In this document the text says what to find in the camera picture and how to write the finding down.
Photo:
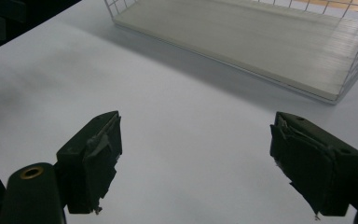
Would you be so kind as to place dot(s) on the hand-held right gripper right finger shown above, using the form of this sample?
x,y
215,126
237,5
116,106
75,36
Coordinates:
x,y
317,165

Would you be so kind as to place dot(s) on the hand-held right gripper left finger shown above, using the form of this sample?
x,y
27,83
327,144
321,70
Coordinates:
x,y
88,161

